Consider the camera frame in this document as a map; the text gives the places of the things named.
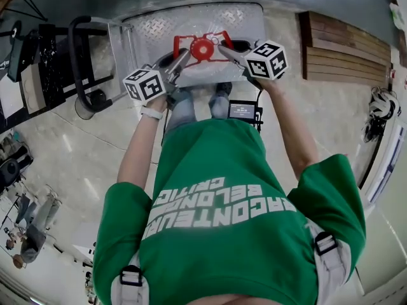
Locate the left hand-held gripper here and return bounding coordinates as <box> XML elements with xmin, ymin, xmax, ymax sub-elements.
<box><xmin>122</xmin><ymin>48</ymin><xmax>190</xmax><ymax>103</ymax></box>

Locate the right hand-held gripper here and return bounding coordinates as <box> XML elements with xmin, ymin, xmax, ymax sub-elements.
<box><xmin>217</xmin><ymin>39</ymin><xmax>289</xmax><ymax>81</ymax></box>

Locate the red round object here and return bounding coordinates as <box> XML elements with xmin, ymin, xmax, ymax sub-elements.
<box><xmin>173</xmin><ymin>30</ymin><xmax>235</xmax><ymax>66</ymax></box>

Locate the metal platform trolley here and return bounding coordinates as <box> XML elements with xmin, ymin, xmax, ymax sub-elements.
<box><xmin>68</xmin><ymin>1</ymin><xmax>267</xmax><ymax>114</ymax></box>

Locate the person's left forearm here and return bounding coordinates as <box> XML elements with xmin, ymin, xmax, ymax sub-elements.
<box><xmin>117</xmin><ymin>97</ymin><xmax>168</xmax><ymax>190</ymax></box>

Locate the person's right forearm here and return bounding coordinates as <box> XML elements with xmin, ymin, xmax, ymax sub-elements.
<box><xmin>263</xmin><ymin>78</ymin><xmax>321</xmax><ymax>180</ymax></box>

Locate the small black display screen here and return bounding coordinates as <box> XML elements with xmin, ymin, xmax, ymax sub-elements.
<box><xmin>228</xmin><ymin>99</ymin><xmax>263</xmax><ymax>123</ymax></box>

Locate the black mesh wastebasket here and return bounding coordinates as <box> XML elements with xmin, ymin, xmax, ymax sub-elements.
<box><xmin>75</xmin><ymin>89</ymin><xmax>109</xmax><ymax>120</ymax></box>

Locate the wooden slatted step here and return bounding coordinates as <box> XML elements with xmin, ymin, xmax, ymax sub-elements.
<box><xmin>298</xmin><ymin>10</ymin><xmax>394</xmax><ymax>85</ymax></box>

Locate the black desk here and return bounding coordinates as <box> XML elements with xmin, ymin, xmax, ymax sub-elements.
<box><xmin>0</xmin><ymin>20</ymin><xmax>114</xmax><ymax>130</ymax></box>

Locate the white and black helmet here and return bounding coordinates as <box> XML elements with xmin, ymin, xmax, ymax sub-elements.
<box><xmin>368</xmin><ymin>87</ymin><xmax>401</xmax><ymax>120</ymax></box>

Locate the person's green printed t-shirt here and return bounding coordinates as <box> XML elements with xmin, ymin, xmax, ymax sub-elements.
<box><xmin>93</xmin><ymin>118</ymin><xmax>366</xmax><ymax>305</ymax></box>

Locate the white plastic bag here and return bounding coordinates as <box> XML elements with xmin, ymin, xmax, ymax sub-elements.
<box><xmin>389</xmin><ymin>3</ymin><xmax>407</xmax><ymax>31</ymax></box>

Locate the white board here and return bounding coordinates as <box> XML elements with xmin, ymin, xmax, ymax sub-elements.
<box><xmin>0</xmin><ymin>74</ymin><xmax>25</xmax><ymax>119</ymax></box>

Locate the black round speaker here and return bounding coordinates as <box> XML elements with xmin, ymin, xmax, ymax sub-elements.
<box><xmin>0</xmin><ymin>159</ymin><xmax>22</xmax><ymax>187</ymax></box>

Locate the pile of black cables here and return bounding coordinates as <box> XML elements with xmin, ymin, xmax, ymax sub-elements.
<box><xmin>362</xmin><ymin>116</ymin><xmax>389</xmax><ymax>144</ymax></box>

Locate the grey shoulder strap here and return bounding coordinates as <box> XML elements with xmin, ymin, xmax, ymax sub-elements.
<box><xmin>111</xmin><ymin>255</ymin><xmax>150</xmax><ymax>305</ymax></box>
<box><xmin>307</xmin><ymin>220</ymin><xmax>352</xmax><ymax>295</ymax></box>

